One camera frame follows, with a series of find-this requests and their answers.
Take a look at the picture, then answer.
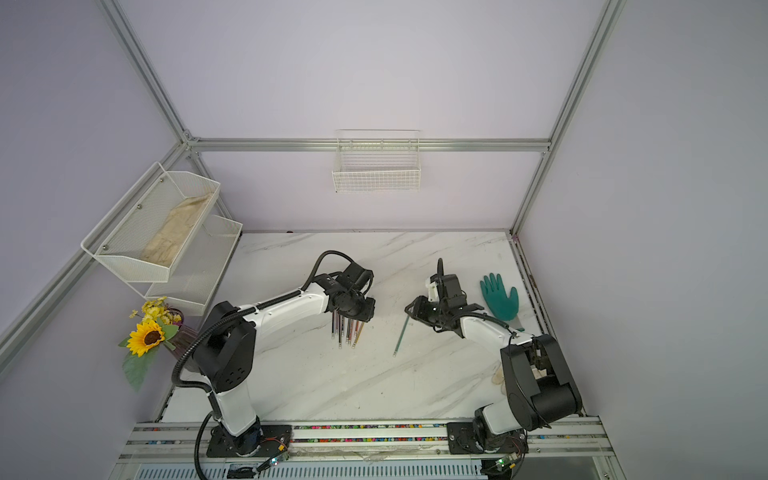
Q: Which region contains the yellow pencil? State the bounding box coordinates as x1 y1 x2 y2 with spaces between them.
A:
352 321 365 348

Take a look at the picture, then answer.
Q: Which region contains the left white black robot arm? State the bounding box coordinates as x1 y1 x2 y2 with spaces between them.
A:
191 261 375 456

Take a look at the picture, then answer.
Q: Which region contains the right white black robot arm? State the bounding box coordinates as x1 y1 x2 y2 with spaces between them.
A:
404 273 583 453

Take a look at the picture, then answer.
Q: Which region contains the green rubber glove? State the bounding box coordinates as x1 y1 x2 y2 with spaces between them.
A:
480 273 520 322

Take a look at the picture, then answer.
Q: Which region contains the beige fabric glove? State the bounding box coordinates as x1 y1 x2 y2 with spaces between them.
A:
491 366 505 388

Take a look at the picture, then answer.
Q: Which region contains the lower white mesh shelf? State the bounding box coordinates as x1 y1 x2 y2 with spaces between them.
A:
143 214 242 317

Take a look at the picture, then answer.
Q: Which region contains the white mesh shelf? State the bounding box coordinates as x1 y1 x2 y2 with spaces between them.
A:
143 214 242 317
81 163 220 283

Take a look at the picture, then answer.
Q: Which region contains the dark ribbed vase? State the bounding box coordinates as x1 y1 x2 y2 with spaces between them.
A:
169 324 198 360

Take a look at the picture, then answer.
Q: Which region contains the beige glove in shelf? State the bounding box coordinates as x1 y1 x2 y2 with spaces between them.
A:
140 194 211 267

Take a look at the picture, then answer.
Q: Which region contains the artificial sunflower bouquet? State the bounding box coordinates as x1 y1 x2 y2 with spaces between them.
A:
118 297 182 393

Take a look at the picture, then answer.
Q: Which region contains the upper white mesh shelf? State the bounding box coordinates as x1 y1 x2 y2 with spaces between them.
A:
81 163 220 283

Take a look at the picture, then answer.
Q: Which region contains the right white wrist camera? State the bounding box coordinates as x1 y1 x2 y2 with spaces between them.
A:
426 279 439 303

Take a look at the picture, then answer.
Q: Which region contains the white wire wall basket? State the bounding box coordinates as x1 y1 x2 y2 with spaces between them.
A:
332 129 421 194

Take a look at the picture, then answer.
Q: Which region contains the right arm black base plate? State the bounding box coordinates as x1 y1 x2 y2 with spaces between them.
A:
446 422 529 455

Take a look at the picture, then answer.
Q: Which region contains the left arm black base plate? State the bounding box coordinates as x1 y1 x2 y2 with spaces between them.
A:
205 424 293 459

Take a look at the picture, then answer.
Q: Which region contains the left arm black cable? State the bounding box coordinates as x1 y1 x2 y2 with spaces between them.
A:
170 249 361 480

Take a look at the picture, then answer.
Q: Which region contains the aluminium frame profile back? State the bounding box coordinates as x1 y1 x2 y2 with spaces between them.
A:
188 138 551 153

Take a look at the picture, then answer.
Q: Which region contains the aluminium front rail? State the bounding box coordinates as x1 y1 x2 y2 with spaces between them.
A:
110 416 625 479

